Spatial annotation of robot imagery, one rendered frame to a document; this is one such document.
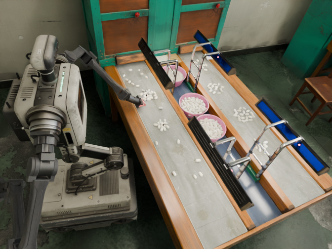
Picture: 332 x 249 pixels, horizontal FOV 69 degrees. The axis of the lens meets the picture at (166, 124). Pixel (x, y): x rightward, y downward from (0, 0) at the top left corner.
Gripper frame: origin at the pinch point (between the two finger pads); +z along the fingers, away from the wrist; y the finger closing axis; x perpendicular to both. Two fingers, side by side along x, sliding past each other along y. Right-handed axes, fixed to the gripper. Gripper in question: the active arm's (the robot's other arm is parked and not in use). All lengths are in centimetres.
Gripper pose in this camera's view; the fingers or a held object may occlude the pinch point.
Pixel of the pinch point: (145, 104)
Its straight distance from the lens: 206.2
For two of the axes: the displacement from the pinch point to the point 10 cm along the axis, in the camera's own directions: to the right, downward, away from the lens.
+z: 6.4, 2.5, 7.2
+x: -6.6, 6.6, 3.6
